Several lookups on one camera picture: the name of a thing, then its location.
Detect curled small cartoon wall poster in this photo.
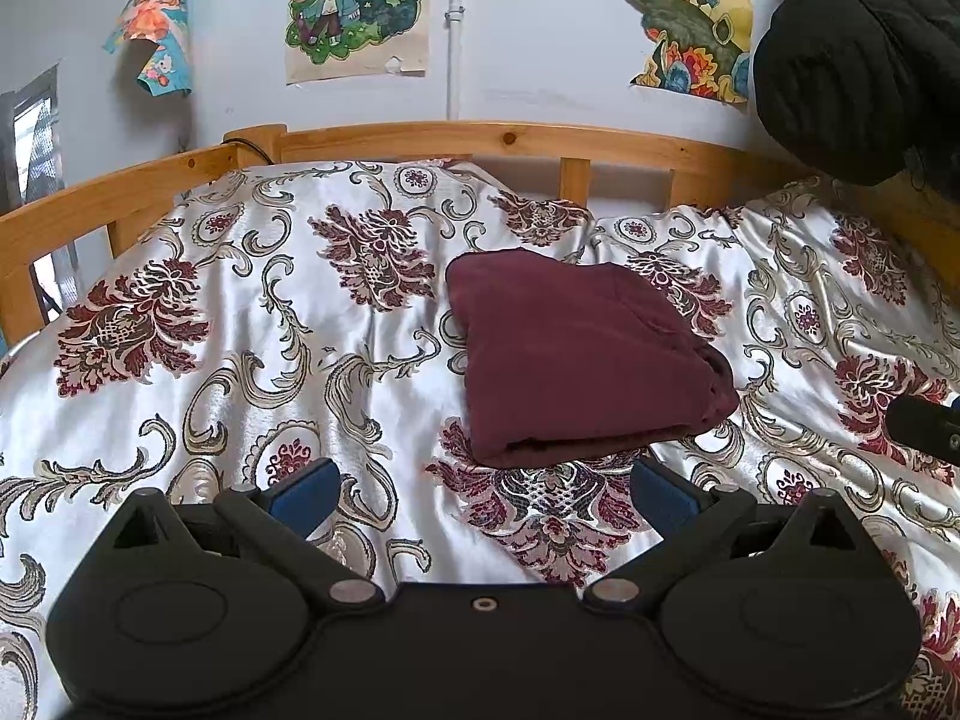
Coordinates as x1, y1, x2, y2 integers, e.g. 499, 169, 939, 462
103, 0, 194, 100

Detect floral satin bedspread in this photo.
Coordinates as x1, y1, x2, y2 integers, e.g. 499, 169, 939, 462
0, 157, 960, 720

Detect colourful landscape wall poster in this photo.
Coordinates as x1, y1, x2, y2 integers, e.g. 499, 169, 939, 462
619, 0, 752, 107

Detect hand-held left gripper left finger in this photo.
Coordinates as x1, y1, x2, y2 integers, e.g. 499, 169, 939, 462
94, 456, 383, 608

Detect wooden bed frame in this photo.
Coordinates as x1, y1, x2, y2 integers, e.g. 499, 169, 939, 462
0, 120, 960, 346

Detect black jacket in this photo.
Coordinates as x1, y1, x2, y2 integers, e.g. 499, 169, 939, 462
753, 0, 960, 188

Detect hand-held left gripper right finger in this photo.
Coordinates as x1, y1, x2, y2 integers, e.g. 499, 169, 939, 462
585, 456, 865, 608

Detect maroon long-sleeved shirt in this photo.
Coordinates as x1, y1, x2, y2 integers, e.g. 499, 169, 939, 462
445, 247, 740, 469

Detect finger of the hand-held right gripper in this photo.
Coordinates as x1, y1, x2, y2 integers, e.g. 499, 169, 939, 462
886, 394, 960, 460

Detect blond cartoon figure wall poster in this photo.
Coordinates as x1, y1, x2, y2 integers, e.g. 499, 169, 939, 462
283, 0, 434, 88

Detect window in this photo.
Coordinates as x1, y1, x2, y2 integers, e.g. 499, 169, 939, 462
0, 64, 66, 205

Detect white wall pipe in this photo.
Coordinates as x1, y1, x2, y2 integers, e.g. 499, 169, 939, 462
445, 0, 467, 122

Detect black cable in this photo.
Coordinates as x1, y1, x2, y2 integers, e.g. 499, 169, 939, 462
223, 135, 276, 165

